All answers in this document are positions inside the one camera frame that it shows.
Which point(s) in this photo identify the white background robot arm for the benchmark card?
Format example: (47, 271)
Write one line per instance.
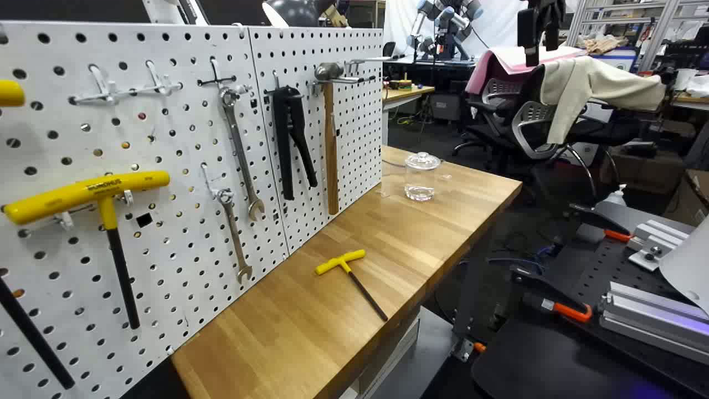
(447, 26)

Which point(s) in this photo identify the long silver combination wrench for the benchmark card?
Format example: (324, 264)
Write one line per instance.
(239, 144)

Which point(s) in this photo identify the short silver combination wrench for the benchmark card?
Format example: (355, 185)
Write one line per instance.
(234, 230)

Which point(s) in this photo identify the white metal pegboard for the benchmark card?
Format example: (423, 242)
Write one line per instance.
(186, 244)

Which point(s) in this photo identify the silver metal peg hook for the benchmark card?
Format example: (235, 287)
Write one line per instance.
(100, 94)
(158, 85)
(215, 73)
(367, 60)

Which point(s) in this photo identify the grey metal sheet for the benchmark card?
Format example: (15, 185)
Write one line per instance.
(691, 268)

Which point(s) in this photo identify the short aluminium extrusion piece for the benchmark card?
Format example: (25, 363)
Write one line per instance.
(656, 244)

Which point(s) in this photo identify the black mesh office chair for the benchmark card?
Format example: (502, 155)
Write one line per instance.
(518, 125)

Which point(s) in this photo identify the brown cardboard box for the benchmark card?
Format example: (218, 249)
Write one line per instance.
(691, 197)

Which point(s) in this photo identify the beige jacket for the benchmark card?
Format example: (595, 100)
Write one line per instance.
(583, 85)

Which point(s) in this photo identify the black perforated breadboard table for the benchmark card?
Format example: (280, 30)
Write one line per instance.
(562, 363)

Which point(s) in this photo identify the pink cloth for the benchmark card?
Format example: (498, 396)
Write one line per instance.
(502, 62)

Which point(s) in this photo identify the aluminium extrusion bars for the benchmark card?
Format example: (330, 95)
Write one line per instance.
(651, 318)

